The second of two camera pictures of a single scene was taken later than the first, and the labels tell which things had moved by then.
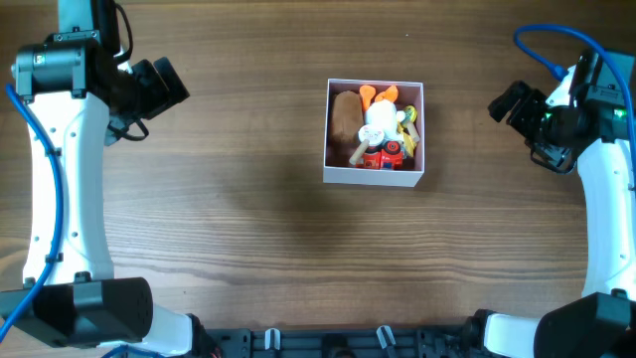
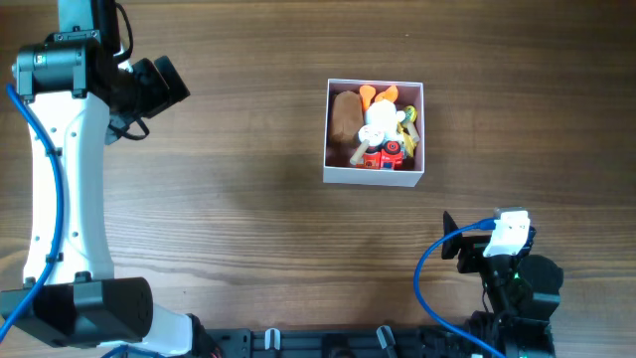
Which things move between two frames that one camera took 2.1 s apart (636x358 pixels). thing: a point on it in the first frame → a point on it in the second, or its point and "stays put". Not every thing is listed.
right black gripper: x=525 y=119 → x=470 y=256
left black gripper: x=155 y=73 stays put
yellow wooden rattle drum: x=410 y=116 stays put
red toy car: x=391 y=156 stays put
